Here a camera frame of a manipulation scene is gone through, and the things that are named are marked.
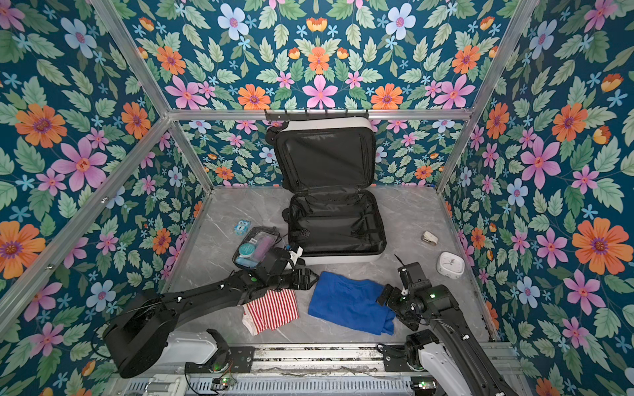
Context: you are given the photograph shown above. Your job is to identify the aluminium mounting rail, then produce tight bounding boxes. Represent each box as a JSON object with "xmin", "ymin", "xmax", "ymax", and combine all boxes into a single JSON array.
[{"xmin": 118, "ymin": 342, "xmax": 521, "ymax": 377}]

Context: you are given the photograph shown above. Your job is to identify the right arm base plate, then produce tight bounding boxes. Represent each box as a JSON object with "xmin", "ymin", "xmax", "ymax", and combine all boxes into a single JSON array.
[{"xmin": 376, "ymin": 343, "xmax": 433, "ymax": 372}]

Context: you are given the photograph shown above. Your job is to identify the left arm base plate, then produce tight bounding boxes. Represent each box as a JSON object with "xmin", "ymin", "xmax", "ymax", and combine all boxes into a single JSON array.
[{"xmin": 185, "ymin": 346, "xmax": 256, "ymax": 375}]

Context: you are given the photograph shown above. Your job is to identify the small teal owl toy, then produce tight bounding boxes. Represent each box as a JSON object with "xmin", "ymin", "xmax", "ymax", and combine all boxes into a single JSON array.
[{"xmin": 234, "ymin": 219, "xmax": 251, "ymax": 236}]

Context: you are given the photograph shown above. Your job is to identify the white round alarm clock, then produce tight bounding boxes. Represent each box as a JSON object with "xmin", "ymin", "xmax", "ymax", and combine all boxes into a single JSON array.
[{"xmin": 436, "ymin": 252, "xmax": 466, "ymax": 280}]

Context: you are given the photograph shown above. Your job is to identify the clear toiletry pouch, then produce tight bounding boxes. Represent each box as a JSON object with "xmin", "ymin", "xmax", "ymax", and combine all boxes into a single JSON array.
[{"xmin": 232, "ymin": 226, "xmax": 281, "ymax": 269}]

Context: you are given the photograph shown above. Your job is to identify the blue cloth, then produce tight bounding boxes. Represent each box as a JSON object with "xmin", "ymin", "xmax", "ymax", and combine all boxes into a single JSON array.
[{"xmin": 308, "ymin": 272, "xmax": 396, "ymax": 336}]

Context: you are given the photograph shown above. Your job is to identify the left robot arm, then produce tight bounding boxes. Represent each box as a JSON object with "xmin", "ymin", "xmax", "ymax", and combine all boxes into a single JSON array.
[{"xmin": 103, "ymin": 247, "xmax": 319, "ymax": 379}]

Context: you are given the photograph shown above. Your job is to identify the red white striped garment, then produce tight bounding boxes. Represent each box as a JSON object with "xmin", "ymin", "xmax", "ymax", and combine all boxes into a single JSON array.
[{"xmin": 242, "ymin": 289, "xmax": 300, "ymax": 336}]

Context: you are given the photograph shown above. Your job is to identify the black hook rack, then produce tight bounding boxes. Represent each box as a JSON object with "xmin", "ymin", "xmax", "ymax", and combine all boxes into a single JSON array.
[{"xmin": 264, "ymin": 109, "xmax": 356, "ymax": 121}]

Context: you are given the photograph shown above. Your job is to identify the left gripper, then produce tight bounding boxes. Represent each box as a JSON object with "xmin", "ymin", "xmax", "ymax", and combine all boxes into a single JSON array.
[{"xmin": 268, "ymin": 266, "xmax": 324, "ymax": 291}]

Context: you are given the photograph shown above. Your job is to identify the small beige stapler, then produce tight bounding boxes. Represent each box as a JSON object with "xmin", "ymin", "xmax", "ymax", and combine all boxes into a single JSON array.
[{"xmin": 421, "ymin": 231, "xmax": 439, "ymax": 246}]

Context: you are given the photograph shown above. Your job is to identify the white hard-shell suitcase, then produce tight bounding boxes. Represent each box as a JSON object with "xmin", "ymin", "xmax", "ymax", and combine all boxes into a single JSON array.
[{"xmin": 267, "ymin": 117, "xmax": 387, "ymax": 265}]

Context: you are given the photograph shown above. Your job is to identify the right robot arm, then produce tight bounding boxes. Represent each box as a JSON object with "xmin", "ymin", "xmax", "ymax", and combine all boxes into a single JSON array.
[{"xmin": 376, "ymin": 262, "xmax": 517, "ymax": 395}]

